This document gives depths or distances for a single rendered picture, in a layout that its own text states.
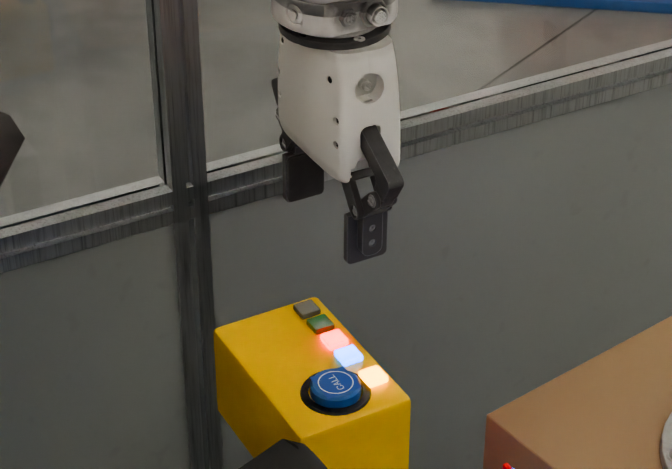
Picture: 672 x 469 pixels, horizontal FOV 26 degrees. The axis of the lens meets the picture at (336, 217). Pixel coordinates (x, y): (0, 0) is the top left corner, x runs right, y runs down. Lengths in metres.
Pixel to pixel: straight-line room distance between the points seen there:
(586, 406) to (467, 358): 0.66
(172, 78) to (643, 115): 0.67
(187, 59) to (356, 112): 0.54
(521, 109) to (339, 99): 0.82
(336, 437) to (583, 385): 0.26
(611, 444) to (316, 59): 0.45
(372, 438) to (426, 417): 0.79
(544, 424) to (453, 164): 0.56
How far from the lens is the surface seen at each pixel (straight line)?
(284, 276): 1.68
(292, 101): 1.01
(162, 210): 1.56
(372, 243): 1.01
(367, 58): 0.95
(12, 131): 0.77
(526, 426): 1.23
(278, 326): 1.22
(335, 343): 1.19
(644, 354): 1.33
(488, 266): 1.84
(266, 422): 1.16
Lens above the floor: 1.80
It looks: 32 degrees down
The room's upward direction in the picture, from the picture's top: straight up
